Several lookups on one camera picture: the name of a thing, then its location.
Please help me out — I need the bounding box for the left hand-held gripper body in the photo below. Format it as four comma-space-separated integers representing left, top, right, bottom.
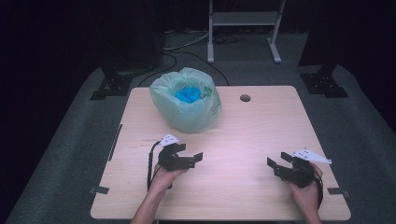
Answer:
158, 133, 190, 172

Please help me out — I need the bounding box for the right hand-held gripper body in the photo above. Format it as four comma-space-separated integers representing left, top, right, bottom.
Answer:
278, 147, 332, 189

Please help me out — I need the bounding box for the green plastic bag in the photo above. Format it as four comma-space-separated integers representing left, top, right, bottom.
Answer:
148, 66, 223, 134

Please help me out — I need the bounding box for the person's left hand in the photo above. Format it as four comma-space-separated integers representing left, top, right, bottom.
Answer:
149, 164, 188, 195

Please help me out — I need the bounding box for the person's right hand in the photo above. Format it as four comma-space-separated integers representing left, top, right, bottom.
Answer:
288, 162, 323, 209

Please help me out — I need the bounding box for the crumpled blue wrapper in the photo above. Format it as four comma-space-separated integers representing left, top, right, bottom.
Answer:
175, 85, 203, 105

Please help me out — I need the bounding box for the black stand base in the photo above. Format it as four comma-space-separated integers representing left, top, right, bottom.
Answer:
299, 63, 349, 99
90, 66, 134, 101

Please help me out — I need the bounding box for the white metal stand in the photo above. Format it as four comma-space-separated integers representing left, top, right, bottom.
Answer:
206, 0, 287, 64

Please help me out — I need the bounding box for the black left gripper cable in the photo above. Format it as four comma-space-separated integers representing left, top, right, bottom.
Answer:
147, 141, 163, 191

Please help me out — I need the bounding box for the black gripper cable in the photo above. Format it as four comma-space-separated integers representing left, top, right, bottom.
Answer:
314, 171, 325, 209
147, 141, 163, 191

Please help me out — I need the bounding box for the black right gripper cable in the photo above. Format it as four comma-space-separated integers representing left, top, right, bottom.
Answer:
314, 171, 325, 209

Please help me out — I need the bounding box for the black floor cable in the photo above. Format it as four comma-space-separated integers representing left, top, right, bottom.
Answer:
137, 50, 231, 88

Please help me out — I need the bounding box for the grey floor cable bundle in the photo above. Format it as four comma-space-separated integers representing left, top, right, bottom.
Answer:
163, 29, 209, 52

